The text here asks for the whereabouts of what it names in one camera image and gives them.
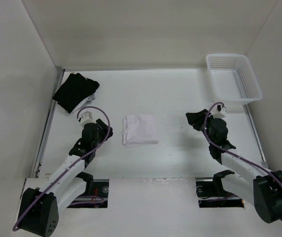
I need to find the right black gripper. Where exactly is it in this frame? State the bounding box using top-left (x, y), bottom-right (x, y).
top-left (185, 109), bottom-right (215, 145)

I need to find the metal table rail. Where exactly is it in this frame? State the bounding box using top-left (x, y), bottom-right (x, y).
top-left (243, 105), bottom-right (269, 169)
top-left (30, 66), bottom-right (65, 178)

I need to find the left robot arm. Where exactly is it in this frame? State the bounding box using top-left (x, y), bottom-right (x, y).
top-left (13, 119), bottom-right (113, 237)

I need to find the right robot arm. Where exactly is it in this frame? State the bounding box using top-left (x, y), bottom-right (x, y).
top-left (186, 109), bottom-right (282, 223)

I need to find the white plastic basket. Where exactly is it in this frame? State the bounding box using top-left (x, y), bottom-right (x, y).
top-left (205, 54), bottom-right (263, 105)

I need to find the right metal table rail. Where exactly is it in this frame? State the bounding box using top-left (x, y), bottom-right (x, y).
top-left (243, 105), bottom-right (269, 169)

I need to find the folded grey white tank top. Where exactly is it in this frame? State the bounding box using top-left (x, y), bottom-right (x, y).
top-left (71, 94), bottom-right (95, 114)

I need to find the left metal table rail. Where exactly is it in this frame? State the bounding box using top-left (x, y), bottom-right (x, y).
top-left (30, 66), bottom-right (65, 178)

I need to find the folded black tank top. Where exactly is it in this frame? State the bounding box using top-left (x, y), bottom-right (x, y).
top-left (52, 73), bottom-right (100, 114)

